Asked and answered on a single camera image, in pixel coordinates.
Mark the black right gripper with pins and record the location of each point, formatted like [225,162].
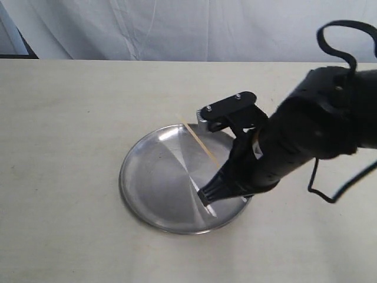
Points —
[235,178]

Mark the thin wooden stick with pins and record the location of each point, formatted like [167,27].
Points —
[199,141]

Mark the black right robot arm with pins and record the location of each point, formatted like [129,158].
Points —
[330,113]

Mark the round metal plate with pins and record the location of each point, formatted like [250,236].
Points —
[162,173]

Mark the white backdrop cloth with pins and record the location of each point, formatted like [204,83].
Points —
[240,31]

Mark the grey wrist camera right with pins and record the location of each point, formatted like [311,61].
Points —
[203,124]

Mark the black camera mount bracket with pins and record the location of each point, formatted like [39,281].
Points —
[235,111]

